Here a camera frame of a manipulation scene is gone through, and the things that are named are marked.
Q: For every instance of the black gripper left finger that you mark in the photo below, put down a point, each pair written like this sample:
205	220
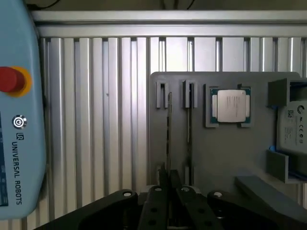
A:
153	210

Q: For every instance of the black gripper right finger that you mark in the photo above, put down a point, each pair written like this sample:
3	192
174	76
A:
192	210

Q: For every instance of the grey parts rack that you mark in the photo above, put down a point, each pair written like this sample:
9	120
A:
216	148

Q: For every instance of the CPU with silver lid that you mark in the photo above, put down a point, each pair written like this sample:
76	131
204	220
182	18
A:
231	105

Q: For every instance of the silver disk drive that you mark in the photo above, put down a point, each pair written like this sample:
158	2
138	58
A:
293	129

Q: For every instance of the light blue teach pendant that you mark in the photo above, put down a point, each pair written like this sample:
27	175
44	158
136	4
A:
21	134

